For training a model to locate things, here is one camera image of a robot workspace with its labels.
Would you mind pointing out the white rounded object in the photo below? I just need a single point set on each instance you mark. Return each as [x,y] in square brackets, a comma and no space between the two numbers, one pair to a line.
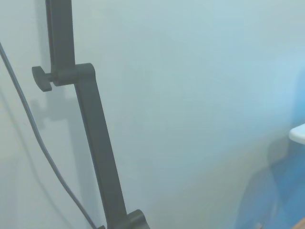
[298,134]

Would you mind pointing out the black jointed camera stand arm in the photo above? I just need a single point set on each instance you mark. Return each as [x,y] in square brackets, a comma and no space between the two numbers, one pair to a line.
[95,124]

